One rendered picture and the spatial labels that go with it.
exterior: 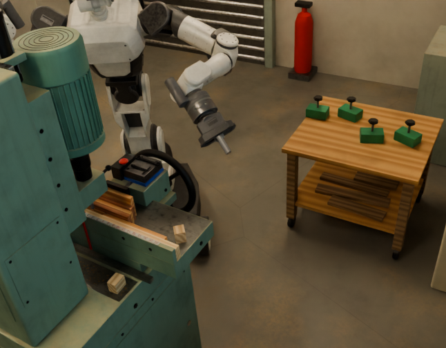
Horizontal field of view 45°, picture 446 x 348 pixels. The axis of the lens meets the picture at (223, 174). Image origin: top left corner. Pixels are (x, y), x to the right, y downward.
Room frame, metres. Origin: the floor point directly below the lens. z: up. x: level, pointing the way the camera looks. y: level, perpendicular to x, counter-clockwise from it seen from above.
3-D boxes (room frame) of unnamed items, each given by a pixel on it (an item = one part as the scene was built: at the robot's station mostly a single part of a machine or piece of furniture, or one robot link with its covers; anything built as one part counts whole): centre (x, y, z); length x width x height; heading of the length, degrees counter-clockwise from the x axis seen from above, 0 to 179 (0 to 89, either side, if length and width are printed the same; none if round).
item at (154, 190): (1.42, 0.28, 0.91); 0.15 x 0.14 x 0.09; 57
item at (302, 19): (3.93, -0.71, 0.30); 0.19 x 0.18 x 0.60; 149
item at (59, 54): (1.28, 0.41, 1.35); 0.18 x 0.18 x 0.31
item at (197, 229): (1.35, 0.32, 0.87); 0.61 x 0.30 x 0.06; 57
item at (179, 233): (1.17, 0.14, 0.92); 0.04 x 0.03 x 0.04; 9
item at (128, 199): (1.34, 0.38, 0.94); 0.21 x 0.01 x 0.08; 57
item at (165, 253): (1.23, 0.40, 0.93); 0.60 x 0.02 x 0.06; 57
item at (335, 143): (2.22, -0.72, 0.32); 0.66 x 0.57 x 0.64; 59
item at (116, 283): (1.08, 0.34, 0.82); 0.04 x 0.03 x 0.04; 150
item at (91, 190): (1.27, 0.43, 1.03); 0.14 x 0.07 x 0.09; 147
